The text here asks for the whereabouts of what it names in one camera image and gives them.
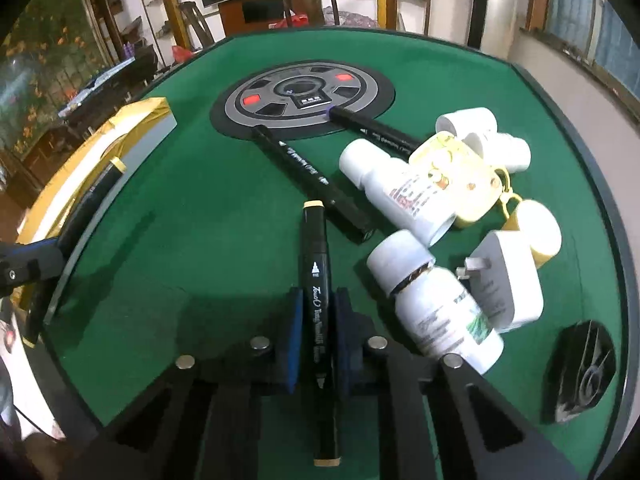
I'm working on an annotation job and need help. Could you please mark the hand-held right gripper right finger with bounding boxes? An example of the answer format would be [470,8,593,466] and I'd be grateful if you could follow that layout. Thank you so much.
[334,287,597,480]

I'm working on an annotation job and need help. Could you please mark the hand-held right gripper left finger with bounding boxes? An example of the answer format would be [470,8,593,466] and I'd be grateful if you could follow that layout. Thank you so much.
[62,287,314,480]

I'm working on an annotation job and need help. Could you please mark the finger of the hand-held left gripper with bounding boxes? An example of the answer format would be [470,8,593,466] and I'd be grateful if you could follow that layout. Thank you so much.
[0,237,67,302]

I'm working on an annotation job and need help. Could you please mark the black marker cream caps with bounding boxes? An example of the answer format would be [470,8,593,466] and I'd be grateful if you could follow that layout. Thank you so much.
[56,157,127,247]
[299,200,347,467]

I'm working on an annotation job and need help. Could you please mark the black marker purple cap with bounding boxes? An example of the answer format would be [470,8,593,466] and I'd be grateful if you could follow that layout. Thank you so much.
[327,105,423,153]

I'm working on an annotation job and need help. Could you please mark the white bottle green label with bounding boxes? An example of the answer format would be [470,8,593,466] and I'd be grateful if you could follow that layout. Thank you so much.
[366,229,505,375]

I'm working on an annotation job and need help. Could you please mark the white bottle red label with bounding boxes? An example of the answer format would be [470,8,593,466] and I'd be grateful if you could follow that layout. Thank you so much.
[339,138,453,248]

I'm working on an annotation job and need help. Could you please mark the plain black marker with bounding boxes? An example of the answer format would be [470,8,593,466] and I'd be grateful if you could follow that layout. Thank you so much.
[251,125,376,245]

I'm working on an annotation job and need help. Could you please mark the white charger plug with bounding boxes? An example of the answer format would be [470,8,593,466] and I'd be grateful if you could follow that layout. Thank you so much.
[456,230,544,334]

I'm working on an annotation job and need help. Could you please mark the black side table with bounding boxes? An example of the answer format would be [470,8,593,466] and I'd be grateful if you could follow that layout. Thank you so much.
[59,44,160,130]

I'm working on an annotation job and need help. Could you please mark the yellow plastic case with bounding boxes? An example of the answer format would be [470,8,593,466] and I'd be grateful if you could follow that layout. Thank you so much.
[409,131,507,224]

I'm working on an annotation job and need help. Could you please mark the white cap yellow rim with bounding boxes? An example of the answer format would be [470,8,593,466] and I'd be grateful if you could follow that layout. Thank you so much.
[509,199,562,267]

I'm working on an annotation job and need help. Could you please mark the black table corner tray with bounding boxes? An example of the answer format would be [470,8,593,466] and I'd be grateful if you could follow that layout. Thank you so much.
[541,319,617,426]

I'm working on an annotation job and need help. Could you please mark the round grey table control panel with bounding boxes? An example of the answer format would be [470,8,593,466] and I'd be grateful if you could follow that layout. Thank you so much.
[209,59,397,142]

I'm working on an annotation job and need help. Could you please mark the small white plastic cylinder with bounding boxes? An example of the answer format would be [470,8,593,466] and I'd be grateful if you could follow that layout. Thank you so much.
[435,106,499,137]
[462,131,532,172]

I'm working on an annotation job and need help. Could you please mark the brown wooden cabinet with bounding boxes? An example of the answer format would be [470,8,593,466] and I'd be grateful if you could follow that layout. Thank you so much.
[216,0,332,37]

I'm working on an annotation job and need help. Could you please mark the patterned purple cloth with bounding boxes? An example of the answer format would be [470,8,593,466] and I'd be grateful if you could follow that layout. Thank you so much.
[320,6,382,29]

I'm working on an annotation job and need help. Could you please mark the black vertical pipe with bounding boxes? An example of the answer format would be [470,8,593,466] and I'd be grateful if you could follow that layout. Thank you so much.
[466,0,490,52]

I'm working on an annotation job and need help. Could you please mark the window with metal grille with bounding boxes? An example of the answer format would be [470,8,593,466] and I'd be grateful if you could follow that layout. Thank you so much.
[520,0,640,123]

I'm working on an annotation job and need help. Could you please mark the orange floral wall picture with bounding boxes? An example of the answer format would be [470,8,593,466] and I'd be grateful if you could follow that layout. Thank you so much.
[0,0,103,163]

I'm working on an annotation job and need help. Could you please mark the yellow plastic ring clip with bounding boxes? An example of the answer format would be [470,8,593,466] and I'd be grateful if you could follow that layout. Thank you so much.
[494,166,523,232]

